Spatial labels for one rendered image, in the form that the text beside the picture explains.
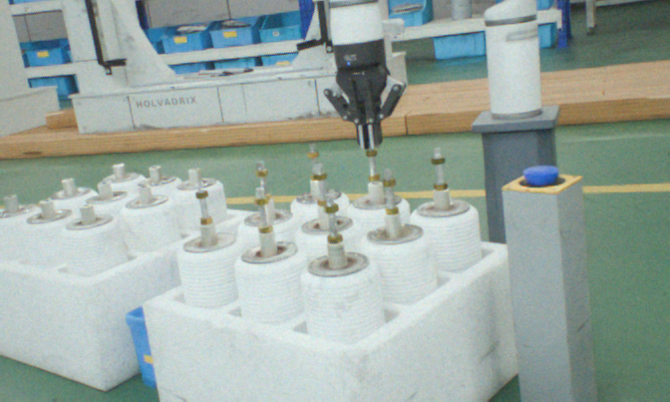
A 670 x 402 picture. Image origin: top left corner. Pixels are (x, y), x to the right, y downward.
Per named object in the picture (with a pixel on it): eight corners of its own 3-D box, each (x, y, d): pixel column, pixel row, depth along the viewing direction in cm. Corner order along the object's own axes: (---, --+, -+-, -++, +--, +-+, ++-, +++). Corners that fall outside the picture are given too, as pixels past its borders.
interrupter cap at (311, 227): (330, 239, 104) (329, 234, 104) (290, 233, 109) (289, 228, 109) (364, 222, 109) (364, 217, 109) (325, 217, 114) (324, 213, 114)
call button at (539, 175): (533, 180, 97) (532, 164, 96) (565, 182, 94) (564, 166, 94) (518, 189, 94) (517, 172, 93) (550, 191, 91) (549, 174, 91)
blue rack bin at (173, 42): (191, 48, 679) (186, 24, 674) (230, 44, 666) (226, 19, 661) (162, 55, 634) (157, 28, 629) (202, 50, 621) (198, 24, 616)
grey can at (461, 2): (453, 20, 573) (451, -7, 569) (475, 17, 568) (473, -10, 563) (449, 21, 559) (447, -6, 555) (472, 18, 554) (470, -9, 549)
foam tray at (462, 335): (332, 313, 142) (319, 220, 137) (532, 361, 116) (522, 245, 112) (162, 418, 114) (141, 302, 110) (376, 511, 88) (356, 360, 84)
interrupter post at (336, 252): (349, 263, 94) (346, 237, 93) (347, 270, 91) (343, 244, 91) (330, 264, 94) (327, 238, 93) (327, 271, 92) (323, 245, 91)
